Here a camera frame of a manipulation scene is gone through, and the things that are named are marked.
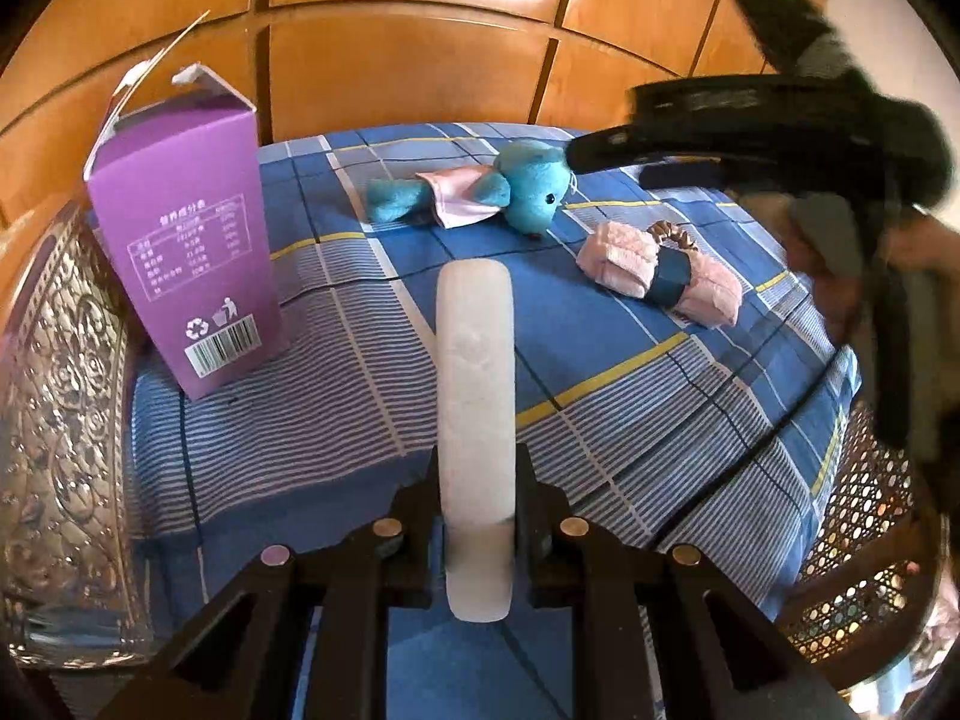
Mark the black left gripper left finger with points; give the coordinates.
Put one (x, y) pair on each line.
(298, 635)

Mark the purple cardboard box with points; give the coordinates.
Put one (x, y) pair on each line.
(176, 190)

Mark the brown satin scrunchie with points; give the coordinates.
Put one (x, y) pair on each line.
(666, 232)

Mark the teal plush toy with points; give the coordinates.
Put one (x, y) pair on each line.
(526, 185)

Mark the pink fluffy rolled towel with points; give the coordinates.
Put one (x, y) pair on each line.
(626, 260)

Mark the blue plaid tablecloth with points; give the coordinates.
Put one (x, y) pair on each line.
(625, 407)

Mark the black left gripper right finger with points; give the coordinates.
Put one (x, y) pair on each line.
(656, 634)

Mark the silver ornate tissue box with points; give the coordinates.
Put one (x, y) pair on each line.
(71, 596)

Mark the person's right hand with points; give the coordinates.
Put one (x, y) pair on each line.
(821, 241)

